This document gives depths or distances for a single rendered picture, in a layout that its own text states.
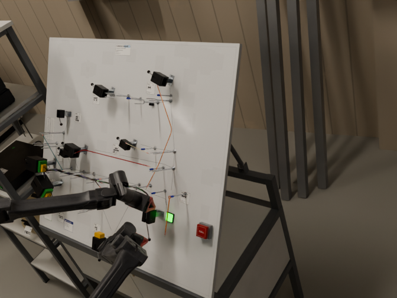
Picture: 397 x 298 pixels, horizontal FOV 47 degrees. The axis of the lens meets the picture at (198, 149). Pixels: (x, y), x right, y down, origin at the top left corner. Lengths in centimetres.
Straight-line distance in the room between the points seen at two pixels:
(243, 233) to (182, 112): 68
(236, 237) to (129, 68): 93
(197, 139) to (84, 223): 84
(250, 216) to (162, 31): 221
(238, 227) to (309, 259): 93
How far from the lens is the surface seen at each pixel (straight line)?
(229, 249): 215
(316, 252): 308
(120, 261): 131
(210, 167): 179
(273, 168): 344
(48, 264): 343
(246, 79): 388
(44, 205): 174
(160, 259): 204
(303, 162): 327
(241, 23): 362
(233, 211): 230
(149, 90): 199
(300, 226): 324
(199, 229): 182
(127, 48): 211
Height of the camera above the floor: 242
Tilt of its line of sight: 36 degrees down
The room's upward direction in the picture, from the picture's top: 20 degrees counter-clockwise
